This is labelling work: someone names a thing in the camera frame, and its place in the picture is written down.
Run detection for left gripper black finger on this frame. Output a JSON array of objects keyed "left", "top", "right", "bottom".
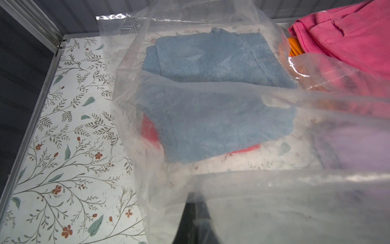
[{"left": 172, "top": 192, "right": 219, "bottom": 244}]

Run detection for folded red cloth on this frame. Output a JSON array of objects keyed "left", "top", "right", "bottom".
[{"left": 141, "top": 115, "right": 261, "bottom": 156}]

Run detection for blue grey cloth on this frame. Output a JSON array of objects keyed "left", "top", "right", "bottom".
[{"left": 138, "top": 27, "right": 297, "bottom": 164}]

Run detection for orange trousers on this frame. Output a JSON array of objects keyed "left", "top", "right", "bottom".
[{"left": 278, "top": 36, "right": 324, "bottom": 92}]

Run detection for purple cloth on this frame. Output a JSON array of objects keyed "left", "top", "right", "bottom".
[{"left": 313, "top": 123, "right": 390, "bottom": 171}]

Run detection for pink cloth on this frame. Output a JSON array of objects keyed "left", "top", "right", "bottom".
[{"left": 288, "top": 1, "right": 390, "bottom": 118}]

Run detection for clear plastic vacuum bag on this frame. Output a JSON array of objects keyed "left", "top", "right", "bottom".
[{"left": 97, "top": 1, "right": 390, "bottom": 244}]

